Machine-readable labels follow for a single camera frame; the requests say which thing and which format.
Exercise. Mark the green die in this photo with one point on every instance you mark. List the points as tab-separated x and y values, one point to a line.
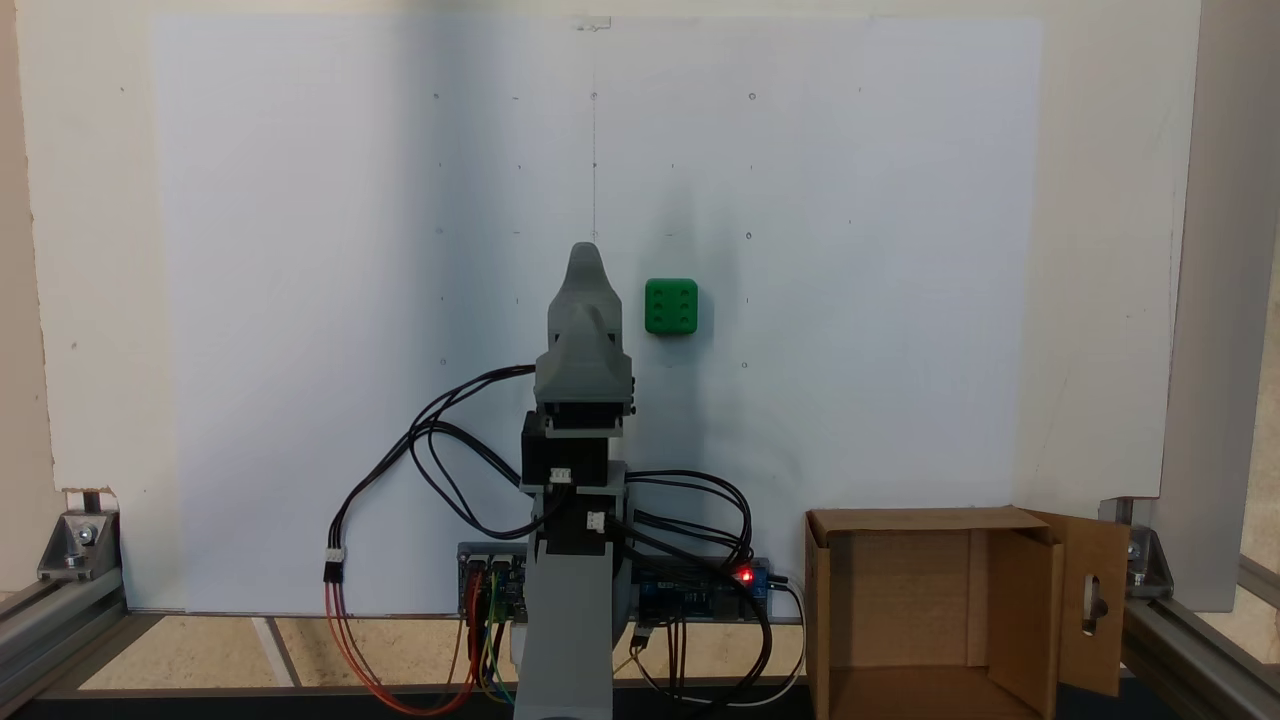
671	305

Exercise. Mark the clear tape piece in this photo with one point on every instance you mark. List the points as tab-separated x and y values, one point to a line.
592	23

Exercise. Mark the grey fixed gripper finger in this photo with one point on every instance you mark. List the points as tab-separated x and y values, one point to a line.
585	322

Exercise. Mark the aluminium frame rail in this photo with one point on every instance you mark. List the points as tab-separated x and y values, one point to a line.
1200	650
50	630

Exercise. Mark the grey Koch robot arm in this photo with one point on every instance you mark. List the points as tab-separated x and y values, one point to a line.
565	620

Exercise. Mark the aluminium frame post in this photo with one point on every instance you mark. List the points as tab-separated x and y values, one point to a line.
1215	300

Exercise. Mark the blue circuit board, red light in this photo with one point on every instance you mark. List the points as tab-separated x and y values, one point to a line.
700	595

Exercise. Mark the metal corner bracket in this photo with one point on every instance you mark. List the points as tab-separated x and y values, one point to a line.
80	545
1145	560

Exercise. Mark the brown cardboard box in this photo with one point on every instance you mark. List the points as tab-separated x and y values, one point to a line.
900	600

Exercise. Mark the large white paper sheet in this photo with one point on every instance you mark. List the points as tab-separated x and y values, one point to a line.
300	300

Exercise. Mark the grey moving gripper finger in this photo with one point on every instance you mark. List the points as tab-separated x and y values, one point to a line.
586	268

